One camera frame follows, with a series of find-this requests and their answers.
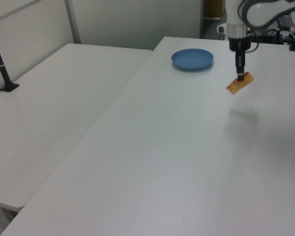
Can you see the blue round plate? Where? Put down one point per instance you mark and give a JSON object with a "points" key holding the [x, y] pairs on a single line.
{"points": [[192, 58]]}

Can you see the black pole with base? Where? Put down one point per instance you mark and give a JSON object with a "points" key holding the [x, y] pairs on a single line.
{"points": [[1, 68]]}

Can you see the white side table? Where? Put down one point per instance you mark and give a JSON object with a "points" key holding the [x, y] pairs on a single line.
{"points": [[51, 110]]}

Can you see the orange glazed bread loaf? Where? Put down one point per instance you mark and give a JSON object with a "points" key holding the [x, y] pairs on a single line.
{"points": [[239, 85]]}

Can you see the grey partition post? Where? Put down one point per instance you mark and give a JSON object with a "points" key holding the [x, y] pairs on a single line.
{"points": [[73, 22]]}

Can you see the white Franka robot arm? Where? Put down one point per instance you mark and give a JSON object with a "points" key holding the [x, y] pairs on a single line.
{"points": [[233, 14]]}

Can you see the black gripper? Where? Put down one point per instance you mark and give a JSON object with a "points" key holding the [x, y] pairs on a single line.
{"points": [[239, 44]]}

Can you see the black equipment behind table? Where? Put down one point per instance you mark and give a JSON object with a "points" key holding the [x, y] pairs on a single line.
{"points": [[270, 38]]}

